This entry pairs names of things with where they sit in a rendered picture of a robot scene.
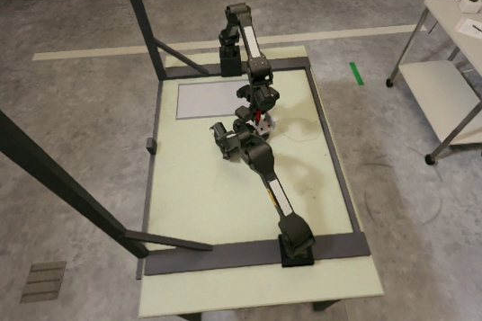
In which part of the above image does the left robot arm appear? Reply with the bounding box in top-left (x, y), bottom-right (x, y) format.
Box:
top-left (219, 3), bottom-right (276, 111)

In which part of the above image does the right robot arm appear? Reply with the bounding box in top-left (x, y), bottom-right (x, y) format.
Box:
top-left (210, 121), bottom-right (316, 259)

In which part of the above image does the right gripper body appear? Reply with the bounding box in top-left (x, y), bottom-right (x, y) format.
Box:
top-left (233, 118), bottom-right (256, 148)

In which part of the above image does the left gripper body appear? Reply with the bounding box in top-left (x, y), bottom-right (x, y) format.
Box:
top-left (235, 86), bottom-right (280, 122)

